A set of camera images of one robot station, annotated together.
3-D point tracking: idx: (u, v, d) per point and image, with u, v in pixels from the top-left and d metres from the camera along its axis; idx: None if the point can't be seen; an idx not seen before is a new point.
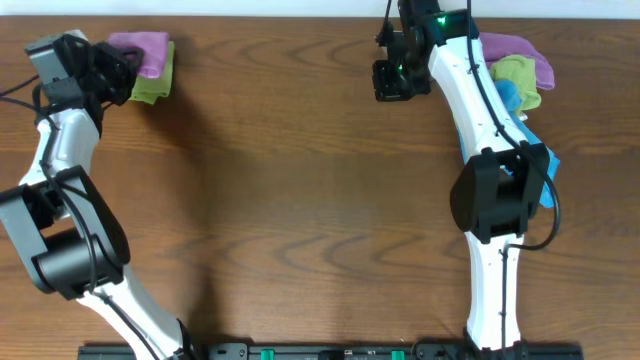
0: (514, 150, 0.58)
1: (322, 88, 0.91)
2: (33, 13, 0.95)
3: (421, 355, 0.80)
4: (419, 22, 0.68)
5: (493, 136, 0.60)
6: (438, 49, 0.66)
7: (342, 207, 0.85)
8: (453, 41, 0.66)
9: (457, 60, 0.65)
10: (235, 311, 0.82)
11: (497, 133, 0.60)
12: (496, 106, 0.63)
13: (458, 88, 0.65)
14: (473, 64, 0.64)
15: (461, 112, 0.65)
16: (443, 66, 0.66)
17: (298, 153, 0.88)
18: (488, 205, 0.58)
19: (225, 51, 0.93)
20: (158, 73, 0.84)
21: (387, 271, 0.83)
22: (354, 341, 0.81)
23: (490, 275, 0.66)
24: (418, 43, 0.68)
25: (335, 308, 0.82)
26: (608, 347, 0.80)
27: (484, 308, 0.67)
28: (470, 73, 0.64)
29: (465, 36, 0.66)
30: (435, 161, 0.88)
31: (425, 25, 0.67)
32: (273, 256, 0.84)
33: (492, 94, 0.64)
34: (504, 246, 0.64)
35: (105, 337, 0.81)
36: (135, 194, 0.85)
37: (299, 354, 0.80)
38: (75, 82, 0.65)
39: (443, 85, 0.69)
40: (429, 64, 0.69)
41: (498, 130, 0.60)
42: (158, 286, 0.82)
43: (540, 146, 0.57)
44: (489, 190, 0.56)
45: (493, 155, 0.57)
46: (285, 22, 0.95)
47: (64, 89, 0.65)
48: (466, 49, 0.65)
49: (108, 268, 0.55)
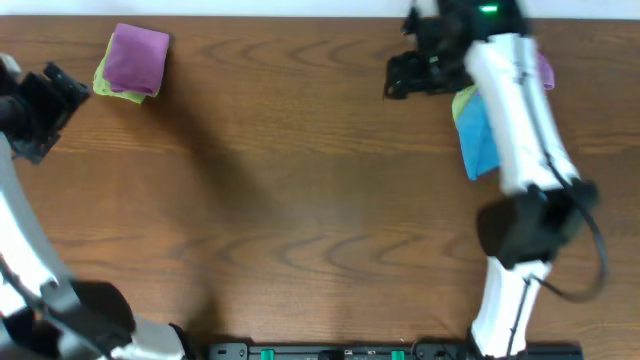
0: (560, 187, 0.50)
1: (322, 88, 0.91)
2: (31, 13, 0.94)
3: (421, 355, 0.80)
4: (459, 8, 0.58)
5: (539, 166, 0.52)
6: (483, 49, 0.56)
7: (342, 207, 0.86)
8: (501, 40, 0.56)
9: (504, 66, 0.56)
10: (236, 312, 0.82)
11: (543, 163, 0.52)
12: (545, 126, 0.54)
13: (499, 98, 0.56)
14: (521, 73, 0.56)
15: (501, 126, 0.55)
16: (487, 72, 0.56)
17: (298, 153, 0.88)
18: (523, 242, 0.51)
19: (226, 51, 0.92)
20: (154, 91, 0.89)
21: (388, 271, 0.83)
22: (354, 342, 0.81)
23: (508, 294, 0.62)
24: (457, 29, 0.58)
25: (335, 309, 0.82)
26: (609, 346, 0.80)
27: (496, 321, 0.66)
28: (517, 83, 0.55)
29: (515, 35, 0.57)
30: (435, 161, 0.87)
31: (467, 11, 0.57)
32: (273, 256, 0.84)
33: (541, 110, 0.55)
34: (528, 275, 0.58)
35: None
36: (135, 193, 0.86)
37: (299, 354, 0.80)
38: None
39: (476, 90, 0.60)
40: (466, 60, 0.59)
41: (545, 161, 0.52)
42: (159, 286, 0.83)
43: (589, 187, 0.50)
44: (528, 230, 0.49)
45: (537, 193, 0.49)
46: (285, 23, 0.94)
47: None
48: (515, 50, 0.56)
49: (116, 343, 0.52)
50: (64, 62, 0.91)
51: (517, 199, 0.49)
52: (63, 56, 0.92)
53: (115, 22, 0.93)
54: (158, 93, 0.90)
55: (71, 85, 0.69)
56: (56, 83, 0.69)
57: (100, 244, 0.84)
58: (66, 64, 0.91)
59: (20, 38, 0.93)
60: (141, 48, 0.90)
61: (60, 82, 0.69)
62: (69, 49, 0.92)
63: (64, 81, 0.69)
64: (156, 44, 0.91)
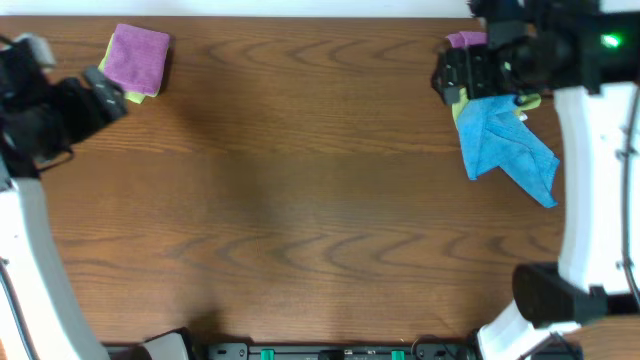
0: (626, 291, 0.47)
1: (322, 88, 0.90)
2: (28, 13, 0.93)
3: (421, 355, 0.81)
4: (562, 28, 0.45)
5: (613, 266, 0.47)
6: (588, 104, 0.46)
7: (341, 207, 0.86)
8: (614, 92, 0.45)
9: (610, 131, 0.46)
10: (237, 311, 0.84)
11: (619, 265, 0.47)
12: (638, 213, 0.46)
13: (598, 167, 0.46)
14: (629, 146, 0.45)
15: (582, 200, 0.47)
16: (584, 130, 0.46)
17: (297, 153, 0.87)
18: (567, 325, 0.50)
19: (225, 51, 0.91)
20: (154, 91, 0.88)
21: (388, 271, 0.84)
22: (354, 341, 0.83)
23: (531, 337, 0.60)
24: (521, 57, 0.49)
25: (335, 309, 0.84)
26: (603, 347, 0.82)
27: (507, 351, 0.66)
28: (622, 156, 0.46)
29: (633, 87, 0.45)
30: (434, 161, 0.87)
31: (572, 33, 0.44)
32: (273, 256, 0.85)
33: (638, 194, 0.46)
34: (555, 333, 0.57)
35: (109, 337, 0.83)
36: (135, 193, 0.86)
37: (299, 354, 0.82)
38: None
39: (567, 134, 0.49)
40: (562, 95, 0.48)
41: (622, 263, 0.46)
42: (161, 286, 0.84)
43: None
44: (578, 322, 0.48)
45: (602, 296, 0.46)
46: (285, 22, 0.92)
47: None
48: (630, 104, 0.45)
49: None
50: (66, 62, 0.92)
51: (578, 300, 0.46)
52: (63, 56, 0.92)
53: (114, 22, 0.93)
54: (157, 93, 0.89)
55: (110, 100, 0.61)
56: (79, 91, 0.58)
57: (102, 244, 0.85)
58: (67, 65, 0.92)
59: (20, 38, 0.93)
60: (141, 48, 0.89)
61: (97, 93, 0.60)
62: (70, 49, 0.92)
63: (102, 95, 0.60)
64: (154, 44, 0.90)
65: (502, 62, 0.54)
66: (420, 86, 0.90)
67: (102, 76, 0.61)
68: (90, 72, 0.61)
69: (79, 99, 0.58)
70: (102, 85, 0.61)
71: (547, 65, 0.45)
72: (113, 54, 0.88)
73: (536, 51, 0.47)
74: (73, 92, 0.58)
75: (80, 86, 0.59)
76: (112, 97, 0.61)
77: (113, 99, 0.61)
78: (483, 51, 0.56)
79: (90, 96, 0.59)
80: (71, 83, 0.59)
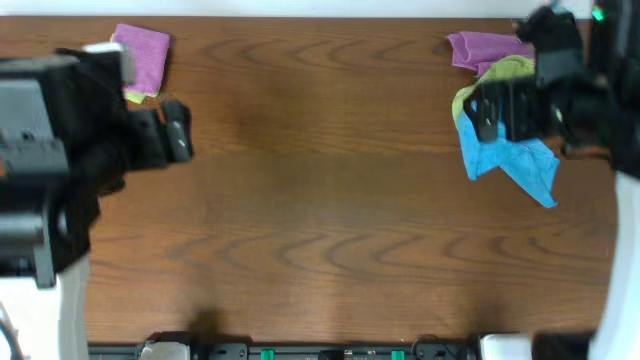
0: None
1: (322, 88, 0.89)
2: (28, 12, 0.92)
3: (421, 355, 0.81)
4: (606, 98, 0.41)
5: None
6: None
7: (342, 207, 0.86)
8: None
9: None
10: (238, 311, 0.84)
11: None
12: None
13: None
14: None
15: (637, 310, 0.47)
16: None
17: (298, 153, 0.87)
18: None
19: (225, 51, 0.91)
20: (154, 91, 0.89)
21: (387, 271, 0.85)
22: (353, 341, 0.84)
23: None
24: (581, 110, 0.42)
25: (335, 309, 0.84)
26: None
27: None
28: None
29: None
30: (434, 161, 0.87)
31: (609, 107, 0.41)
32: (273, 256, 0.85)
33: None
34: None
35: (111, 336, 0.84)
36: (135, 193, 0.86)
37: (299, 354, 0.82)
38: (58, 153, 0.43)
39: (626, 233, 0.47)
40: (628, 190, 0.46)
41: None
42: (162, 286, 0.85)
43: None
44: None
45: None
46: (285, 22, 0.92)
47: (38, 150, 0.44)
48: None
49: None
50: None
51: None
52: None
53: (114, 21, 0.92)
54: (157, 93, 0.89)
55: (180, 142, 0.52)
56: (150, 128, 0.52)
57: (102, 244, 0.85)
58: None
59: (19, 37, 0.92)
60: (142, 48, 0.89)
61: (170, 131, 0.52)
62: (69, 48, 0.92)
63: (173, 133, 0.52)
64: (155, 44, 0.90)
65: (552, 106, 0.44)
66: (421, 86, 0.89)
67: (179, 112, 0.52)
68: (167, 104, 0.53)
69: (148, 134, 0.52)
70: (179, 122, 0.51)
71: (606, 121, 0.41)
72: None
73: (595, 111, 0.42)
74: (146, 127, 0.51)
75: (157, 119, 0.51)
76: (182, 138, 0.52)
77: (183, 140, 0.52)
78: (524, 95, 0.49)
79: (161, 133, 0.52)
80: (143, 115, 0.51)
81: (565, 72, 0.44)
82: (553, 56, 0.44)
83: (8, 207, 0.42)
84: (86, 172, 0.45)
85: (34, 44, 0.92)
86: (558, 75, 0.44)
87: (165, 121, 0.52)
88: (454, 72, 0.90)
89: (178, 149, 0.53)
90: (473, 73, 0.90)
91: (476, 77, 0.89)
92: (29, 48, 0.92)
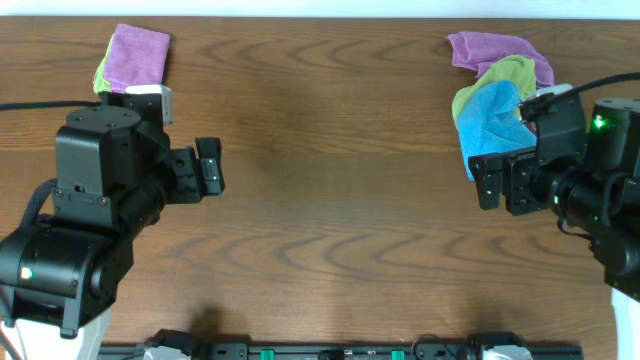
0: None
1: (322, 88, 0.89)
2: (29, 12, 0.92)
3: (421, 354, 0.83)
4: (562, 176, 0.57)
5: None
6: None
7: (342, 207, 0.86)
8: None
9: None
10: (237, 312, 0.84)
11: None
12: None
13: None
14: None
15: None
16: None
17: (298, 153, 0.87)
18: None
19: (225, 51, 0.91)
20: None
21: (387, 271, 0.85)
22: (354, 341, 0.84)
23: None
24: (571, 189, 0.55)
25: (335, 308, 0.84)
26: (596, 345, 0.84)
27: None
28: None
29: None
30: (435, 161, 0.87)
31: (563, 185, 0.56)
32: (273, 255, 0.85)
33: None
34: None
35: (113, 336, 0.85)
36: None
37: (299, 354, 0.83)
38: (102, 206, 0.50)
39: None
40: None
41: None
42: (163, 286, 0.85)
43: None
44: None
45: None
46: (285, 22, 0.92)
47: (84, 200, 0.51)
48: None
49: None
50: (65, 62, 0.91)
51: None
52: (63, 56, 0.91)
53: (114, 21, 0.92)
54: None
55: (213, 177, 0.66)
56: (186, 165, 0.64)
57: None
58: (65, 64, 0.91)
59: (20, 38, 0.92)
60: (142, 49, 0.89)
61: (205, 167, 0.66)
62: (69, 48, 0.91)
63: (208, 169, 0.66)
64: (156, 44, 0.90)
65: (549, 175, 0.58)
66: (421, 85, 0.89)
67: (214, 151, 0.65)
68: (202, 142, 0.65)
69: (183, 170, 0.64)
70: (213, 161, 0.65)
71: (543, 192, 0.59)
72: (115, 54, 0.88)
73: (560, 185, 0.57)
74: (183, 164, 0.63)
75: (191, 158, 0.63)
76: (215, 173, 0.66)
77: (217, 175, 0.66)
78: (532, 163, 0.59)
79: (196, 169, 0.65)
80: (182, 155, 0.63)
81: (557, 152, 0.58)
82: (553, 134, 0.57)
83: (51, 257, 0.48)
84: (129, 219, 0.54)
85: (34, 44, 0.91)
86: (553, 156, 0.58)
87: (201, 159, 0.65)
88: (454, 72, 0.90)
89: (212, 184, 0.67)
90: (472, 73, 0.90)
91: (476, 77, 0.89)
92: (28, 49, 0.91)
